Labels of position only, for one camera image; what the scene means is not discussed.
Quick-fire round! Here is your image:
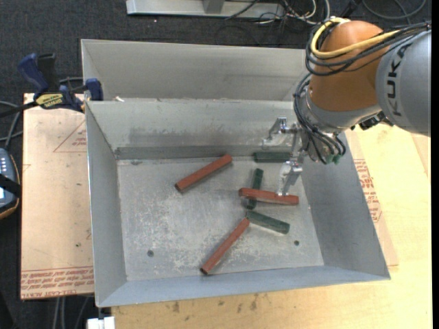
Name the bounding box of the brown cardboard board, red print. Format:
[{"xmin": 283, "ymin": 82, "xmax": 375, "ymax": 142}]
[{"xmin": 19, "ymin": 93, "xmax": 401, "ymax": 301}]

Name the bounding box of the red-brown flat block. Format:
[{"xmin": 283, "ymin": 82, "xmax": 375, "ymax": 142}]
[
  {"xmin": 200, "ymin": 217, "xmax": 251, "ymax": 276},
  {"xmin": 238, "ymin": 187, "xmax": 300, "ymax": 207},
  {"xmin": 174, "ymin": 154, "xmax": 234, "ymax": 194}
]

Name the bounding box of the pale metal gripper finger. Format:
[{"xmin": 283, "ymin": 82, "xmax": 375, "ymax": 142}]
[
  {"xmin": 276, "ymin": 161, "xmax": 303, "ymax": 197},
  {"xmin": 261, "ymin": 117, "xmax": 289, "ymax": 150}
]

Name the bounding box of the grey metal bin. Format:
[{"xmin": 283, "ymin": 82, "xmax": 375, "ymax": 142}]
[{"xmin": 80, "ymin": 38, "xmax": 391, "ymax": 308}]

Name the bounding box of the dark green flat block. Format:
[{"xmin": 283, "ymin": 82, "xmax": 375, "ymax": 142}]
[
  {"xmin": 252, "ymin": 151, "xmax": 293, "ymax": 164},
  {"xmin": 245, "ymin": 210, "xmax": 291, "ymax": 236},
  {"xmin": 242, "ymin": 168, "xmax": 265, "ymax": 210}
]

